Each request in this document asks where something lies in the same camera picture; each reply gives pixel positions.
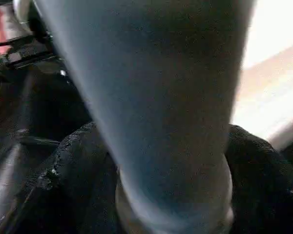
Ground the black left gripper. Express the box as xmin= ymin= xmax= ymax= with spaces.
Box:
xmin=3 ymin=47 xmax=63 ymax=73

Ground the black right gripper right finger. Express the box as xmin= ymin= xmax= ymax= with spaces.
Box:
xmin=226 ymin=124 xmax=293 ymax=234

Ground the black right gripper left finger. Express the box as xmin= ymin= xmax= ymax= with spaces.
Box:
xmin=0 ymin=121 xmax=122 ymax=234

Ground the white plastic table leg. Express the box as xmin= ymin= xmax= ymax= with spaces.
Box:
xmin=35 ymin=0 xmax=256 ymax=234

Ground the grey padded garment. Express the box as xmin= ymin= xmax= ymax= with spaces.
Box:
xmin=12 ymin=0 xmax=34 ymax=25

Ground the black mat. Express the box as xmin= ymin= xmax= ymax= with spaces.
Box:
xmin=0 ymin=63 xmax=293 ymax=234

